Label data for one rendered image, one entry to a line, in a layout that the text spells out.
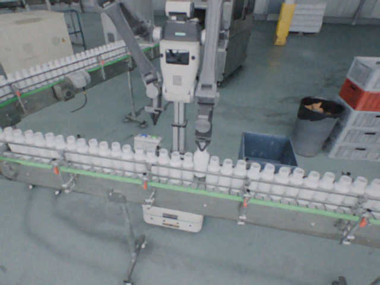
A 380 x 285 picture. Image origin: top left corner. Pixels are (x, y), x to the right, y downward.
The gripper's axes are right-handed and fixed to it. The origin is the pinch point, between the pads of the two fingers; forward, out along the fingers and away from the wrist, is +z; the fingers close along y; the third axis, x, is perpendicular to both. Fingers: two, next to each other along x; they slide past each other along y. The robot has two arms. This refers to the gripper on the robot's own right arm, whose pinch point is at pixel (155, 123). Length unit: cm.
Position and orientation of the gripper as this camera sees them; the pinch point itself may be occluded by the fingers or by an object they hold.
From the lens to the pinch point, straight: 122.8
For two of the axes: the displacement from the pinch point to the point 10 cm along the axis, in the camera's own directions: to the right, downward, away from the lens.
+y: 9.8, 1.3, -1.6
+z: -0.8, 9.5, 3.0
